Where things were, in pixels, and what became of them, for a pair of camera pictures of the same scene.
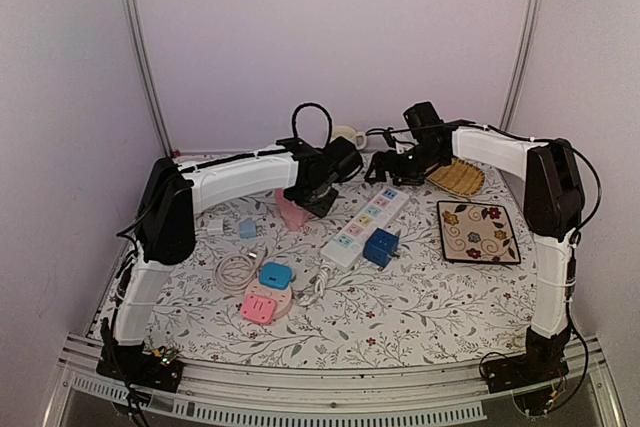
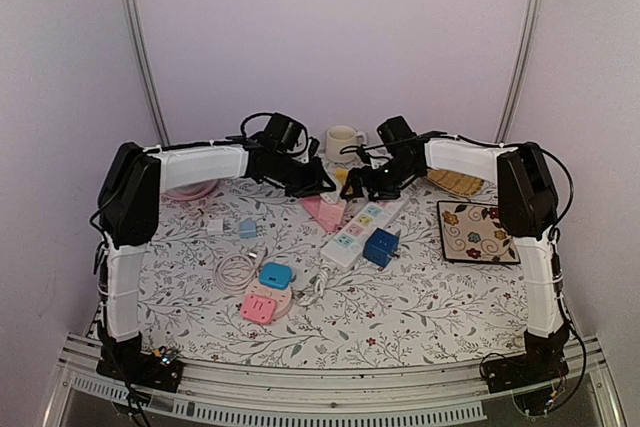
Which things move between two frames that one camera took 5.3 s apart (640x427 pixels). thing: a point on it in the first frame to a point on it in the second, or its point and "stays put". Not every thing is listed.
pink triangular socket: [294, 215] to [330, 215]
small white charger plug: [215, 227] stays put
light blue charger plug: [248, 229] stays put
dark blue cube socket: [380, 247] stays put
